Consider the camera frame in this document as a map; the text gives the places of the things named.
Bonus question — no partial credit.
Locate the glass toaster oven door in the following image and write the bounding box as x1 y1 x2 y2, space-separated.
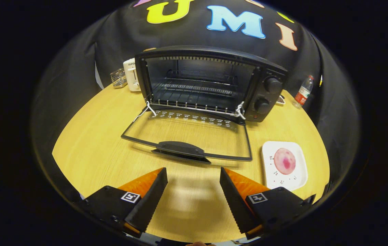
121 102 252 164

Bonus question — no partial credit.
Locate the black toaster oven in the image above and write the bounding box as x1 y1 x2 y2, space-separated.
121 45 288 164

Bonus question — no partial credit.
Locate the white square plate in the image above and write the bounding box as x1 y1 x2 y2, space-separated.
262 141 308 191

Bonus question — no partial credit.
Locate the white bread toaster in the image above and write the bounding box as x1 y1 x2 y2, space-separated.
123 58 142 92

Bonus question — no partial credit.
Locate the white string tie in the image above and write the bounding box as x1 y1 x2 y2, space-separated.
234 101 246 120
133 101 157 123

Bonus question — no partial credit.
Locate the metal oven wire rack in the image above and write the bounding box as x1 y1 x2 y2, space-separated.
151 70 241 114

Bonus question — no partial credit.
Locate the metal wire basket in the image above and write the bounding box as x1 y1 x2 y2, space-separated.
110 68 128 88

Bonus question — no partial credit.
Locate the black backdrop cloth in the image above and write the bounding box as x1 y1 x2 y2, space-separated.
32 0 362 205

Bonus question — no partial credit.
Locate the pink round ham slice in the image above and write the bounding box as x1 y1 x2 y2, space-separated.
274 148 296 175

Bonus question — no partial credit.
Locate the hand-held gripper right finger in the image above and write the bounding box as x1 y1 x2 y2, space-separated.
220 167 317 240

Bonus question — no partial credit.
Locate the clear plastic water bottle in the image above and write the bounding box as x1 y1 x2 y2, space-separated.
292 75 315 109

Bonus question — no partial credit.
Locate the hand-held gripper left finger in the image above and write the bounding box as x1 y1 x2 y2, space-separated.
78 167 168 238

